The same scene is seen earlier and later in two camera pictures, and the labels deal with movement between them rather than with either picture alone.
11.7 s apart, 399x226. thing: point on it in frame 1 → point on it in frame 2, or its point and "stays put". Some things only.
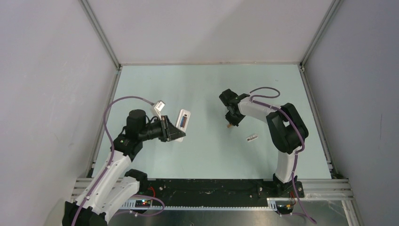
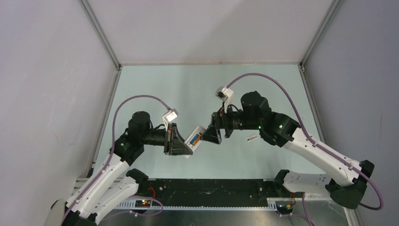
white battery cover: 253,136 stays put
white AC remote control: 182,122 → 194,139
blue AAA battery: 183,121 → 194,138
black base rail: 220,192 stays put
